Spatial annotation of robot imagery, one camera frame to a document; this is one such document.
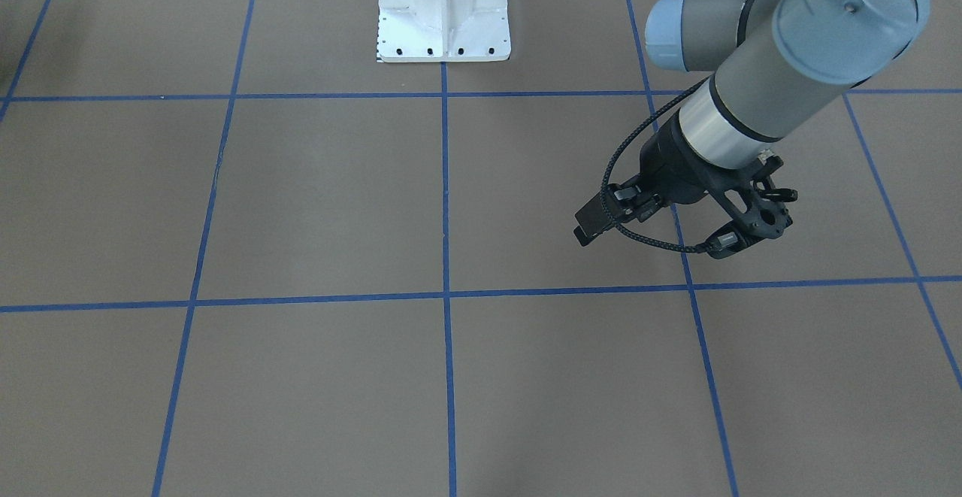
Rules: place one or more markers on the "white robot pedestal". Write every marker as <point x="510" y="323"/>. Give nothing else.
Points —
<point x="443" y="31"/>

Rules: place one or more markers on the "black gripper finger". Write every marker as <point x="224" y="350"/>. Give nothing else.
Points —
<point x="587" y="234"/>
<point x="591" y="219"/>

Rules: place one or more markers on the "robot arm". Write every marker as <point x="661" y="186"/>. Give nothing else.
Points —
<point x="770" y="65"/>

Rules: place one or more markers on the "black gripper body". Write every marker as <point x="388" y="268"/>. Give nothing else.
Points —
<point x="671" y="168"/>

